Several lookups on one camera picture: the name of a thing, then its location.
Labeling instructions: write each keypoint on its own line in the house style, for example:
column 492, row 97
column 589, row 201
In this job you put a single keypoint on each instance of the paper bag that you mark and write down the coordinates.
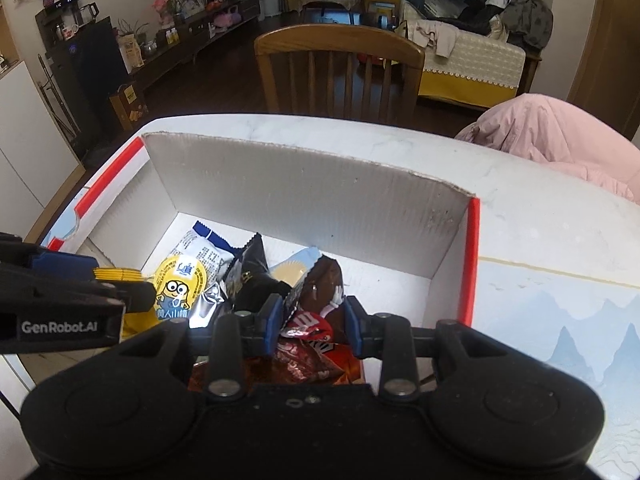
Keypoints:
column 131, row 52

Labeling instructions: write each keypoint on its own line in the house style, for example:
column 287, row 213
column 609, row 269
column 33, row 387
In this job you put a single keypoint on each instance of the yellow cartoon snack packet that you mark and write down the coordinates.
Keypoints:
column 177, row 285

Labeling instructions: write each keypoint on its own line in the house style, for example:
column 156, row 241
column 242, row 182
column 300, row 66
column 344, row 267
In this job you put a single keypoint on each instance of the wooden chair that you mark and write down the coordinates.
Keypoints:
column 340, row 50

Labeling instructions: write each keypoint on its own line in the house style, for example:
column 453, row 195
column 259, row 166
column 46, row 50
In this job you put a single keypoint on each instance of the white cardboard box red edges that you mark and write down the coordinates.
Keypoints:
column 310, row 195

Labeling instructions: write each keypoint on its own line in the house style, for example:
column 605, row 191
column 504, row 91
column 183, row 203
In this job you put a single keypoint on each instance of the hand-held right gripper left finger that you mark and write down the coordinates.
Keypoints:
column 274, row 317

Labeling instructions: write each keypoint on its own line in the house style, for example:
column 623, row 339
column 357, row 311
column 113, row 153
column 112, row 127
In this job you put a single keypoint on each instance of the white cabinet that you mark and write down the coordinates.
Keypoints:
column 30, row 145

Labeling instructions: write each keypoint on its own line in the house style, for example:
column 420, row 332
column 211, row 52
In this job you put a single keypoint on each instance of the dark wooden television stand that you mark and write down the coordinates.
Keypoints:
column 190, row 45

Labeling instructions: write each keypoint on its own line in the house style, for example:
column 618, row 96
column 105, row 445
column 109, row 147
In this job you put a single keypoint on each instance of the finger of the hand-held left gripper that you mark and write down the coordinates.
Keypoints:
column 65, row 266
column 135, row 296

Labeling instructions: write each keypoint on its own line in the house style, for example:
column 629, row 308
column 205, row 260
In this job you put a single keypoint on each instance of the black cabinet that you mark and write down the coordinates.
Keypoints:
column 87, row 80

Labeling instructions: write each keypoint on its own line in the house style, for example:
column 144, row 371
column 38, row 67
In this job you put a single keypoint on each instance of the pink jacket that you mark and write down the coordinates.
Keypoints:
column 555, row 132

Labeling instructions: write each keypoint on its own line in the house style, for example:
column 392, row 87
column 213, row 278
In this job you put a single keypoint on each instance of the pink handbag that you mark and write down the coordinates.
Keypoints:
column 226, row 17

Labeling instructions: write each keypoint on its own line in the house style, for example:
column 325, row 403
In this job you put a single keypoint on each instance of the grey jacket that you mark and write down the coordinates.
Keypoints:
column 527, row 20

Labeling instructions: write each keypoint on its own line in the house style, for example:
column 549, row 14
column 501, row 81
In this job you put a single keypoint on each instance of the sofa with cream cover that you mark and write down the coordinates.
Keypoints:
column 475, row 65

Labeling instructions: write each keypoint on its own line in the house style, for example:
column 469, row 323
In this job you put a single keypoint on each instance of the wooden coffee table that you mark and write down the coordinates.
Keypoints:
column 332, row 2

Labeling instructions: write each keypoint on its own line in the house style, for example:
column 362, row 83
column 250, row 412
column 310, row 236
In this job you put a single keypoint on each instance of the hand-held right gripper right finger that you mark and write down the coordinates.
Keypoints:
column 350, row 325

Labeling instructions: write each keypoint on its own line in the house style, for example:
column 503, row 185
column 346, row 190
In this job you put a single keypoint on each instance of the silver blue snack packet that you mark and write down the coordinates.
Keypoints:
column 207, row 255

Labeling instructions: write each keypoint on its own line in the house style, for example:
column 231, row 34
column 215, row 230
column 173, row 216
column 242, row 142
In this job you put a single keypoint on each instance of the orange foil cookie packet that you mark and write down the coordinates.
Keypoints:
column 300, row 370

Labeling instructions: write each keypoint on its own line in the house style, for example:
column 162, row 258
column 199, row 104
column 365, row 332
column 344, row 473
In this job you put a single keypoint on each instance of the light blue yellow packet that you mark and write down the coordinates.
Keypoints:
column 292, row 270

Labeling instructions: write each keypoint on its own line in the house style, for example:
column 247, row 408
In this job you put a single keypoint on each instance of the brown cardboard box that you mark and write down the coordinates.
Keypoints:
column 129, row 107

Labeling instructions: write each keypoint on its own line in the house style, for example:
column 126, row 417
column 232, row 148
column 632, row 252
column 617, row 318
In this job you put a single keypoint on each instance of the brown candy packet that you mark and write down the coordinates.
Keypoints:
column 325, row 285

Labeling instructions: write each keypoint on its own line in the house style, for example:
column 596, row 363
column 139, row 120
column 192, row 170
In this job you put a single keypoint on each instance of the black snack packet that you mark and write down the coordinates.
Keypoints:
column 252, row 280

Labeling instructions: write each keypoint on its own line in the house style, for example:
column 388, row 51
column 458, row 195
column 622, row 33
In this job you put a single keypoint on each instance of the wooden door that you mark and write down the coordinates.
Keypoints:
column 607, row 50

